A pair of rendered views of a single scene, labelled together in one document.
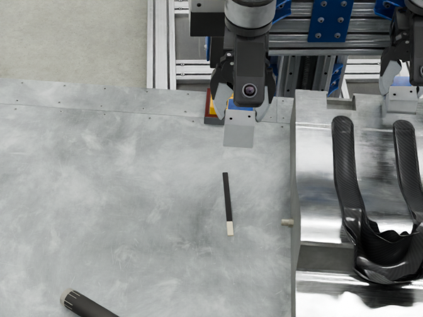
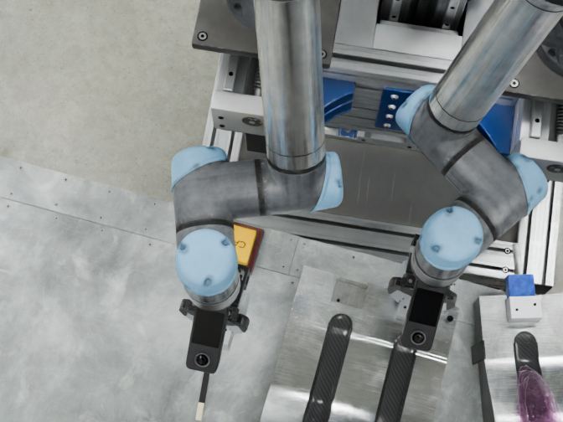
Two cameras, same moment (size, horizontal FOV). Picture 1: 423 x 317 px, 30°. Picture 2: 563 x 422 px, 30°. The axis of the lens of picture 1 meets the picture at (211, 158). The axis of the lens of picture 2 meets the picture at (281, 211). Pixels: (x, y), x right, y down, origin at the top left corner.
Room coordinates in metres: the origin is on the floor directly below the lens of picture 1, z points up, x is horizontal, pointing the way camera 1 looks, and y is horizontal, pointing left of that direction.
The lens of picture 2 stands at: (0.65, -0.21, 2.55)
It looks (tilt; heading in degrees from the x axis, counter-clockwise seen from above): 73 degrees down; 14
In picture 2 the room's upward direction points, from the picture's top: straight up
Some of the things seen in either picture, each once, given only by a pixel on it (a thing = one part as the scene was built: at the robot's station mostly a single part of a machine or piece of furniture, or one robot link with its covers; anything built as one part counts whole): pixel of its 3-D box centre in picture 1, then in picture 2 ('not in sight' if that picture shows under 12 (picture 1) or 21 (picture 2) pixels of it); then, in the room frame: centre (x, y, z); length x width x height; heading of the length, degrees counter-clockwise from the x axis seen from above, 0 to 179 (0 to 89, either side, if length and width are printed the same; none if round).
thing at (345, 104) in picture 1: (339, 107); (348, 294); (1.04, -0.23, 0.87); 0.05 x 0.05 x 0.04; 89
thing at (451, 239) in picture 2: not in sight; (450, 242); (1.06, -0.34, 1.21); 0.09 x 0.08 x 0.11; 144
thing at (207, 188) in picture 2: not in sight; (214, 191); (1.04, -0.02, 1.25); 0.11 x 0.11 x 0.08; 21
